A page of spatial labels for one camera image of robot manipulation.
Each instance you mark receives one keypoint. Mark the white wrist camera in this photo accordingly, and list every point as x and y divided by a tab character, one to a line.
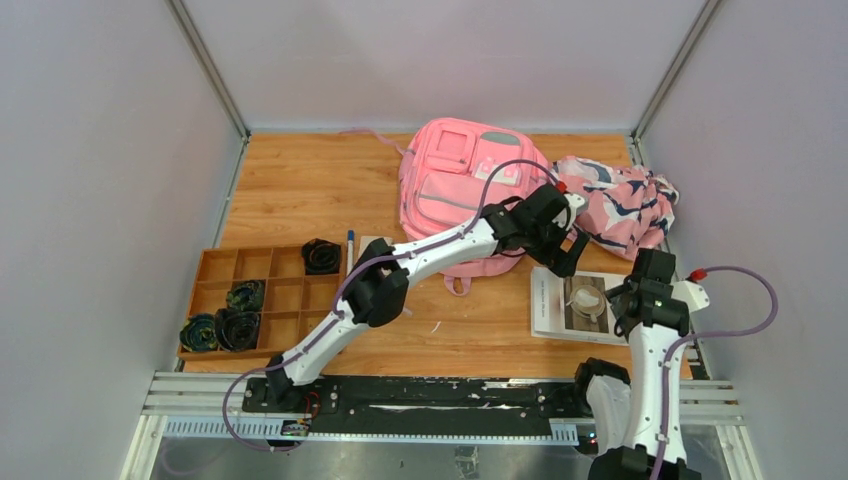
575	205
694	295

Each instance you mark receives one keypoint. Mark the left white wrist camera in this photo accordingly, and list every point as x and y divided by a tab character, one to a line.
575	205

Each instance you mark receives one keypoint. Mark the wooden compartment tray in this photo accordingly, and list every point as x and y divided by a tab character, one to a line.
294	302

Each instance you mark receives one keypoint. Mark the pink patterned cloth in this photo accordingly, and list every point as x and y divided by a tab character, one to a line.
628	208

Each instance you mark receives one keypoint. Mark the blue capped white marker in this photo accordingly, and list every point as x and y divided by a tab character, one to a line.
349	251

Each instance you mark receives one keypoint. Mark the pink student backpack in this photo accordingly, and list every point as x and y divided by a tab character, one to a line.
444	169

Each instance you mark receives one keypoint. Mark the dark green rolled sock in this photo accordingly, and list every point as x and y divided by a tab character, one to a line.
247	296

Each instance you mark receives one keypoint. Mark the black rolled sock front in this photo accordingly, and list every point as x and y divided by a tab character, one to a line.
236	330

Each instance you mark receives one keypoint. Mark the white coffee cover book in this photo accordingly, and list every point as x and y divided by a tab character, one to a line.
573	308

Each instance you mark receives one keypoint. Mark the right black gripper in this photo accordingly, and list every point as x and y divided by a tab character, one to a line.
616	297

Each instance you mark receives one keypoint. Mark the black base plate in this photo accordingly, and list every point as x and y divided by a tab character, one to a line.
424	406

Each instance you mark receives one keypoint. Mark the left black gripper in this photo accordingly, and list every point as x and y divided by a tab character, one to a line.
573	248

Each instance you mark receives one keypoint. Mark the blue yellow rolled sock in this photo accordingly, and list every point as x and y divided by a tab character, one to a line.
198	334

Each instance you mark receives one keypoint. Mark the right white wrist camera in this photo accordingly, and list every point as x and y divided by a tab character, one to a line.
694	295

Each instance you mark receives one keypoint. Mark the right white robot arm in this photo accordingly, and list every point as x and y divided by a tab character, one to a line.
637	410

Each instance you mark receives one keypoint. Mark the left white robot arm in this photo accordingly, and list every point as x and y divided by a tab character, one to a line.
375	292

